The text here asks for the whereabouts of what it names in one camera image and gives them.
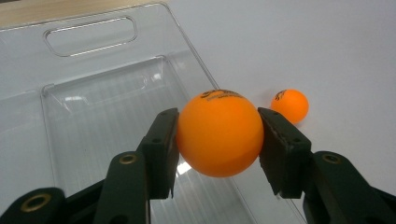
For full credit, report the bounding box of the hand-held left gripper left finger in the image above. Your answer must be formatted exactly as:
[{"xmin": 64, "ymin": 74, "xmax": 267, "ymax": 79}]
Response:
[{"xmin": 92, "ymin": 107, "xmax": 180, "ymax": 224}]

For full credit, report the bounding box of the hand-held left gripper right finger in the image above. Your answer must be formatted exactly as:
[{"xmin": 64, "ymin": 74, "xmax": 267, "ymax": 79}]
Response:
[{"xmin": 257, "ymin": 106, "xmax": 396, "ymax": 224}]

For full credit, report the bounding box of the orange table tennis ball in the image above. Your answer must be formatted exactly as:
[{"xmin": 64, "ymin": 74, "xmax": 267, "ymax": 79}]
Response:
[
  {"xmin": 270, "ymin": 89, "xmax": 310, "ymax": 125},
  {"xmin": 176, "ymin": 89, "xmax": 265, "ymax": 178}
]

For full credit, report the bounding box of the clear plastic tray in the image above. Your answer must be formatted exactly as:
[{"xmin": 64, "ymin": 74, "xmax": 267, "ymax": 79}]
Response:
[{"xmin": 0, "ymin": 1, "xmax": 307, "ymax": 224}]

